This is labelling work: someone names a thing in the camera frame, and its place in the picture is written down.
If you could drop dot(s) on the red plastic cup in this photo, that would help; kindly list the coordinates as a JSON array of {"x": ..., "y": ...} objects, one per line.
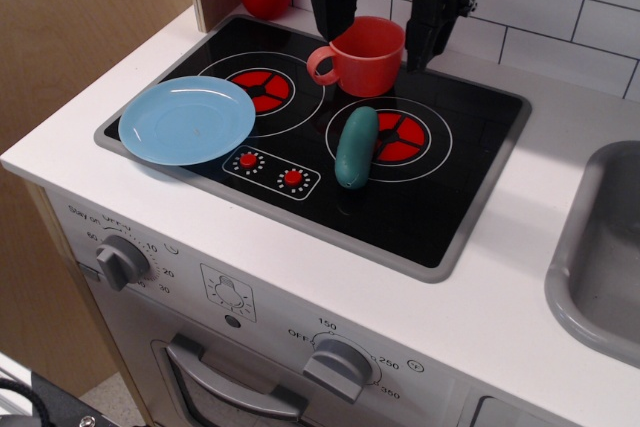
[{"x": 364, "y": 61}]

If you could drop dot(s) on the light blue plastic plate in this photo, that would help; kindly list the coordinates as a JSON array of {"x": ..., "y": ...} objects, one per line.
[{"x": 187, "y": 121}]

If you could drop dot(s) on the teal toy cucumber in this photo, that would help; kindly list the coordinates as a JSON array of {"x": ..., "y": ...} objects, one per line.
[{"x": 356, "y": 148}]

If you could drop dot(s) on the black toy stovetop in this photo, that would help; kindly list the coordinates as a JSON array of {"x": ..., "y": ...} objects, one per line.
[{"x": 442, "y": 145}]

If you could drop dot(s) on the red right stove button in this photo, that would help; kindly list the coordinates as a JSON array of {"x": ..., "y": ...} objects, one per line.
[{"x": 293, "y": 178}]

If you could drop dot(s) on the red stove button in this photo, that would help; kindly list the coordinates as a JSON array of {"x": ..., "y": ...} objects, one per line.
[
  {"x": 248, "y": 160},
  {"x": 293, "y": 178}
]

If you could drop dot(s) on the red left stove button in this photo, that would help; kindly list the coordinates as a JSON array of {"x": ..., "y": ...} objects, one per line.
[{"x": 248, "y": 160}]

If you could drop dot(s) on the grey toy sink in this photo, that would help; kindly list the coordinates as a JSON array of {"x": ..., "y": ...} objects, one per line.
[{"x": 592, "y": 284}]

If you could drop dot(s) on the grey timer knob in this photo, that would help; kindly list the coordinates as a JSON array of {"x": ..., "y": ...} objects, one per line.
[{"x": 121, "y": 262}]

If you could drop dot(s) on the grey temperature knob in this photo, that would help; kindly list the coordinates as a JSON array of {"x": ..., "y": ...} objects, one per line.
[{"x": 339, "y": 368}]

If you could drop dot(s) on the black equipment base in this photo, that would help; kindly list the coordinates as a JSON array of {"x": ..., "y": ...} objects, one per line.
[{"x": 50, "y": 406}]

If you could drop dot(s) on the grey oven door handle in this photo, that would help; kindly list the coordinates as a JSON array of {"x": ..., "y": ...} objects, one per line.
[{"x": 280, "y": 404}]

